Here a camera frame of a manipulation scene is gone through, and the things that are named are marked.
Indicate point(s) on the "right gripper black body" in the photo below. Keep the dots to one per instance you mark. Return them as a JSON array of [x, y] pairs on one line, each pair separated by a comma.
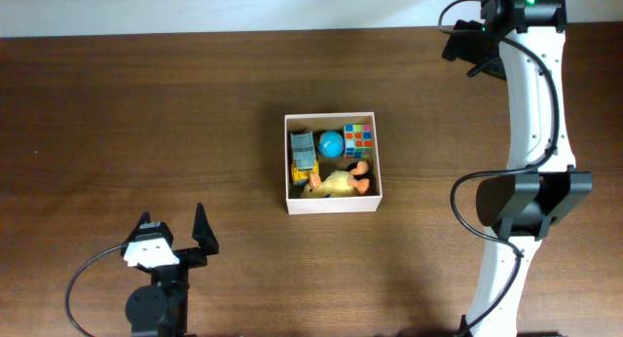
[[467, 45]]

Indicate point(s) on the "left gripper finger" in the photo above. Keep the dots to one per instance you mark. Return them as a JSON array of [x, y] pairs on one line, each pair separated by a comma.
[[203, 234], [144, 219]]

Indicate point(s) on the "yellow grey toy truck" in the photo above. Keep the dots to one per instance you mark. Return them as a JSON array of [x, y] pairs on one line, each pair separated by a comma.
[[304, 160]]

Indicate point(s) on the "multicolour puzzle cube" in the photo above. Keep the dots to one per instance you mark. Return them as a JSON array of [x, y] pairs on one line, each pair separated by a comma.
[[359, 142]]

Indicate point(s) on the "blue toy ball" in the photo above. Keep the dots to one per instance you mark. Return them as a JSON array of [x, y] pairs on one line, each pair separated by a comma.
[[331, 144]]

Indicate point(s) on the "black round puck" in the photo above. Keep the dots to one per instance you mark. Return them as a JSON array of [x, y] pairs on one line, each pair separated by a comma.
[[352, 167]]

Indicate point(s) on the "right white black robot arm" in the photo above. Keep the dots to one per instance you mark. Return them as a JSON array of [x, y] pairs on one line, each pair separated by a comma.
[[521, 42]]

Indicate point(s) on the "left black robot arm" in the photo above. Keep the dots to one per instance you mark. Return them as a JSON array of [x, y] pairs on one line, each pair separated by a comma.
[[160, 308]]

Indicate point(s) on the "white open cardboard box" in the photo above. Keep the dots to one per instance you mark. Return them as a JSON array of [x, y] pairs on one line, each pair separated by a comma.
[[322, 122]]

